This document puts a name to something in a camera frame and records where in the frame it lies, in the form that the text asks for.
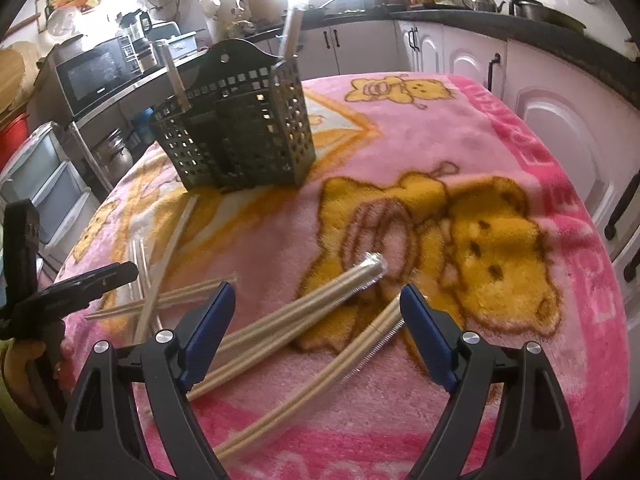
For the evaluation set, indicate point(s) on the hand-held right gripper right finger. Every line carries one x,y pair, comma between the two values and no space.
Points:
425,330

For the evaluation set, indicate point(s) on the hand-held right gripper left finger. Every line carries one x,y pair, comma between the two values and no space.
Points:
210,330

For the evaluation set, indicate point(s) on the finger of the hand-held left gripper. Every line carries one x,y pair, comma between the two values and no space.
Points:
85,285

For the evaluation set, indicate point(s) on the dark perforated utensil holder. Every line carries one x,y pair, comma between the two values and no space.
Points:
240,125

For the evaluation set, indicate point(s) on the person's left hand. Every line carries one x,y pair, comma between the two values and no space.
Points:
63,360

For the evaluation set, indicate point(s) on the wrapped wooden chopsticks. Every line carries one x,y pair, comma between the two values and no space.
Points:
140,275
291,30
175,77
167,265
170,294
320,380
260,362

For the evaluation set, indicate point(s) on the plastic drawer unit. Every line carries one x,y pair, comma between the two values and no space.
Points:
45,185

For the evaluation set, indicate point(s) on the red plastic basin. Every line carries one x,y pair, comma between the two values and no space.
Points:
14,140

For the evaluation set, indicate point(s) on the steel pot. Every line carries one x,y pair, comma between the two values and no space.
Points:
114,155

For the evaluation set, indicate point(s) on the pink bear printed blanket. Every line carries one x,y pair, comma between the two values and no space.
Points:
450,160

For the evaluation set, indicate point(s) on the round wooden cutting board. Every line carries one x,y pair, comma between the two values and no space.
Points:
15,75

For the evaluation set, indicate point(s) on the black microwave oven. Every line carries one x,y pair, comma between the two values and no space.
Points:
95,77

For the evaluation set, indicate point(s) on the wooden rolling pin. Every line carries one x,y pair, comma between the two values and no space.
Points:
22,24

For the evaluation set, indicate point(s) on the white kitchen cabinets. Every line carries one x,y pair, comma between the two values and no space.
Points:
550,125

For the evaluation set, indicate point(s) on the black blender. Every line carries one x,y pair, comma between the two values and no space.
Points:
136,27

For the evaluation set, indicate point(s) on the grey-blue dish box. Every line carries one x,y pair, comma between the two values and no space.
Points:
180,42

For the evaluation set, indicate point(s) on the black kitchen countertop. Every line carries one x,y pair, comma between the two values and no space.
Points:
550,40

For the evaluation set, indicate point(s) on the steel teapot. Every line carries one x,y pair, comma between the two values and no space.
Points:
482,1

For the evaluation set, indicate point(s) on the fruit wall poster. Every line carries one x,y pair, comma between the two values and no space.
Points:
70,0

